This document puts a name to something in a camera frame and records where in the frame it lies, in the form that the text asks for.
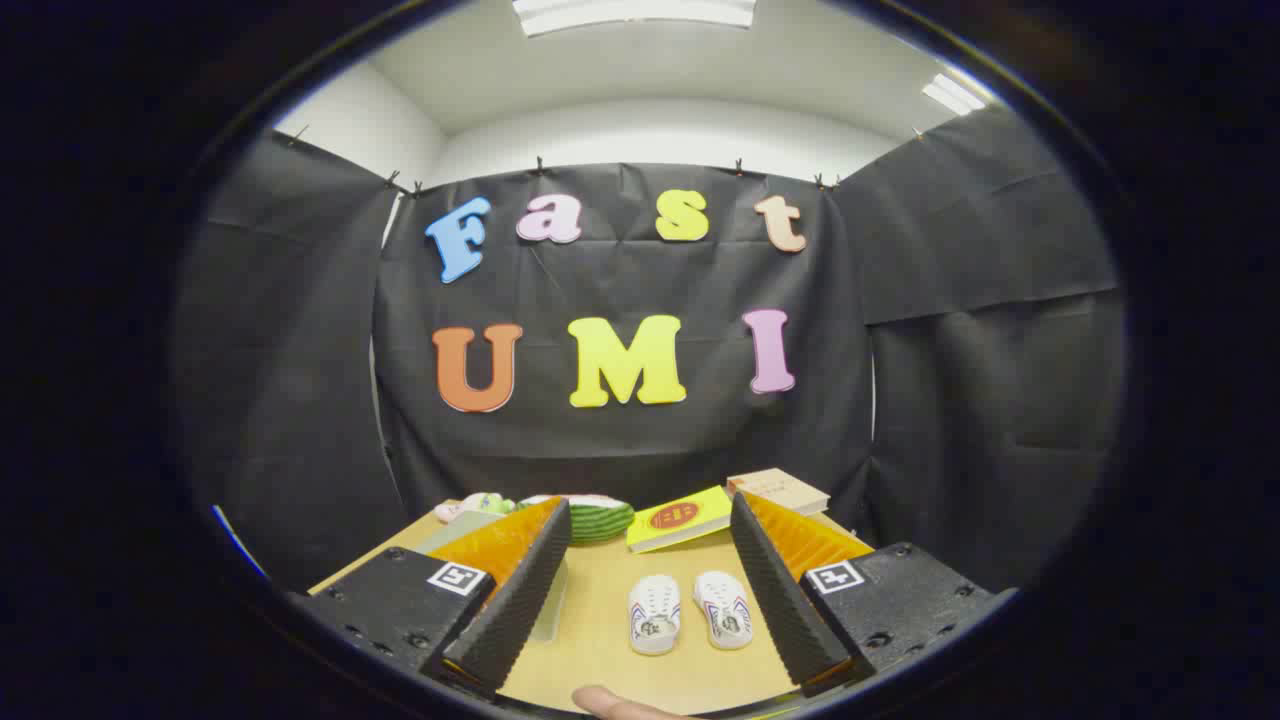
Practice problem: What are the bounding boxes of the pink plush toy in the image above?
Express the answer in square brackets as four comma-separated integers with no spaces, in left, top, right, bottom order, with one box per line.
[433,492,518,523]

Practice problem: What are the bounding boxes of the tan book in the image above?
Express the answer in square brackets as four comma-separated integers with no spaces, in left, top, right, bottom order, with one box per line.
[727,468,831,516]

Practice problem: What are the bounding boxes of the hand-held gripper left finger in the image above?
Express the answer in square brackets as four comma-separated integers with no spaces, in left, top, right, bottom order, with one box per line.
[290,496,574,699]

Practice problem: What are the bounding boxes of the long ceiling light panel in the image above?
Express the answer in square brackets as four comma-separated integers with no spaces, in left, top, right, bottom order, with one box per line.
[512,0,758,38]

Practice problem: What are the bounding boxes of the watermelon slice plush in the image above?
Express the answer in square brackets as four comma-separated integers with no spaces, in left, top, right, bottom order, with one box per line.
[520,494,636,544]

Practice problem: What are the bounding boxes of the yellow book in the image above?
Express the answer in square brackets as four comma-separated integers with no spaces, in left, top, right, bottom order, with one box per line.
[627,486,734,554]

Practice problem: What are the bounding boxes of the white canvas shoe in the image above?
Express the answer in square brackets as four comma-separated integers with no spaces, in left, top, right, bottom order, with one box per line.
[628,574,682,656]
[693,571,753,651]

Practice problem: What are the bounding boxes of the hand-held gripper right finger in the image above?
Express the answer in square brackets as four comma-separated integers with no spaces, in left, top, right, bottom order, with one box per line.
[730,490,1018,699]

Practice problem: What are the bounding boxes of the black backdrop cloth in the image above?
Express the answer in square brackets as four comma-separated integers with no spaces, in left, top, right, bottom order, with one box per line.
[175,105,1126,591]

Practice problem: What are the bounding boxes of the small ceiling light panel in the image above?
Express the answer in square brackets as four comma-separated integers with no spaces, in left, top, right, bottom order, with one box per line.
[921,72,986,116]

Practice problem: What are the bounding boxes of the beige fabric storage box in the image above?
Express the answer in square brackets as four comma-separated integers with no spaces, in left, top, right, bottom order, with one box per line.
[413,508,571,643]

